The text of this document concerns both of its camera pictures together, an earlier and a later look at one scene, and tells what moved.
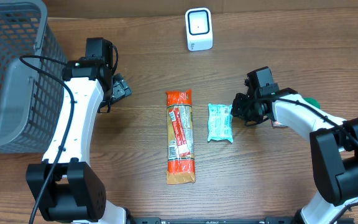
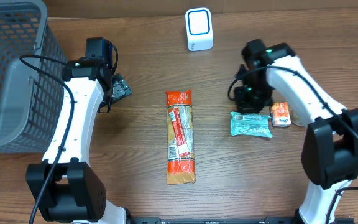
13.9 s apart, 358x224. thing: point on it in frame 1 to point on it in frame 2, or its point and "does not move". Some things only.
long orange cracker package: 180,167 does not move
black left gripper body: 120,89 does not move
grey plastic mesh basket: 20,103 does not move
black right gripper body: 244,109 to 254,92
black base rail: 267,220 does not move
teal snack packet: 220,122 to 250,124
